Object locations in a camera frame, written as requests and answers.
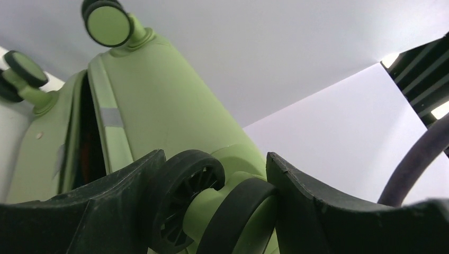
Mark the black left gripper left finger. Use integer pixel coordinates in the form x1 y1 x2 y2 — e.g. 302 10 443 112
1 149 166 253

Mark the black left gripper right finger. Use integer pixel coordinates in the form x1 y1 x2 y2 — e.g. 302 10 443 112
266 152 448 253

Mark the green hard-shell suitcase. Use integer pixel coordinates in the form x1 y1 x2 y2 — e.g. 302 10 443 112
1 1 280 253

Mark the dark ceiling light fixture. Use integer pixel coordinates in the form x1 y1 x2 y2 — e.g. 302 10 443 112
381 34 448 128

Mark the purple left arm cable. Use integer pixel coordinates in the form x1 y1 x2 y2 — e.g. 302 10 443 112
377 114 449 207

